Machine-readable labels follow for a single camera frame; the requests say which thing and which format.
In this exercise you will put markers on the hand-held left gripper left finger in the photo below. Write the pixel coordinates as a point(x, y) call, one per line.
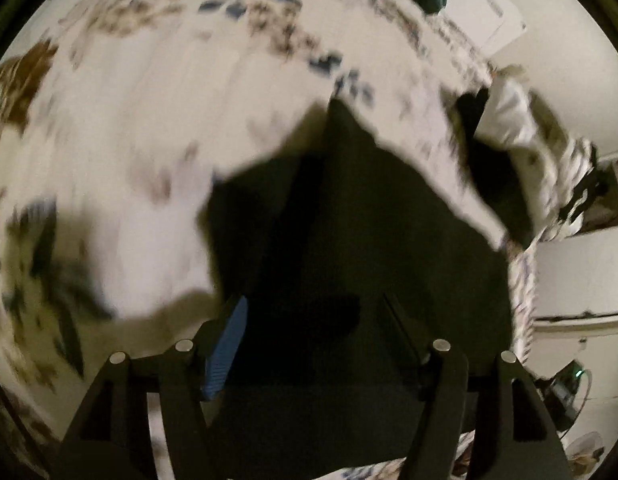
point(226, 355)

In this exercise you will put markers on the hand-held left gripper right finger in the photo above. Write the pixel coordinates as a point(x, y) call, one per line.
point(441, 385)

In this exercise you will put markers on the black sweater with lion print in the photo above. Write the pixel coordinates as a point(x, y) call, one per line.
point(364, 210)

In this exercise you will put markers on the white and black jacket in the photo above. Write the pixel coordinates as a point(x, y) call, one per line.
point(579, 195)

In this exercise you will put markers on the floral bed blanket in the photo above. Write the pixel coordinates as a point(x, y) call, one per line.
point(139, 135)

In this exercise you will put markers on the white bed headboard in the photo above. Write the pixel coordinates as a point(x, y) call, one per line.
point(484, 10)

